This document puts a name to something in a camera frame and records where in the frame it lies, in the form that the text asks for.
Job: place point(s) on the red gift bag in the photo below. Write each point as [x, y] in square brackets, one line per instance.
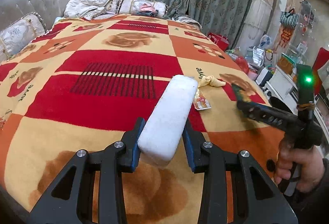
[221, 41]

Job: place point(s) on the red bag on floor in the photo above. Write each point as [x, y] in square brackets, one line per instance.
[242, 63]

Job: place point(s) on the silver foil bag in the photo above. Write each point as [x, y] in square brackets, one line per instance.
[258, 57]

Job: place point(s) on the white square cushion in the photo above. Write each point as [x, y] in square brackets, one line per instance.
[90, 9]

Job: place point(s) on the far embroidered bolster pillow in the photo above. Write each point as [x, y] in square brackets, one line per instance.
[134, 7]

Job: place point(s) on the crumpled yellow paper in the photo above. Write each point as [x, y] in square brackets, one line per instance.
[211, 81]

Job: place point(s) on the right forearm dark sleeve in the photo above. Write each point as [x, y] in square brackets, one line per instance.
[312, 207]

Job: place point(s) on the person's right hand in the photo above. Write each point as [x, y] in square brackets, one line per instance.
[310, 160]

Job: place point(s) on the white bolster pillow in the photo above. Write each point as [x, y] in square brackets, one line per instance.
[16, 36]

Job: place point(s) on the white foam block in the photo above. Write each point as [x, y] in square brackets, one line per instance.
[162, 132]

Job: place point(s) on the orange snack wrapper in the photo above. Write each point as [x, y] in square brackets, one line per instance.
[200, 102]

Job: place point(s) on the green snack wrapper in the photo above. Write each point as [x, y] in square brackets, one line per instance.
[240, 94]

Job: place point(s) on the orange red patterned blanket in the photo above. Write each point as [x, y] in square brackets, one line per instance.
[84, 83]

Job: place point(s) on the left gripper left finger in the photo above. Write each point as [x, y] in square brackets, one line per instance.
[120, 157]

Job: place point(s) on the striped hanging bag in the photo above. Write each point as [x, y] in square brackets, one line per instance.
[289, 19]

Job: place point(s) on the cream lace covered column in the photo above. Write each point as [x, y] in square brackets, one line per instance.
[255, 24]

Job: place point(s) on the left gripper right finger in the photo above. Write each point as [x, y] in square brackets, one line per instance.
[206, 158]

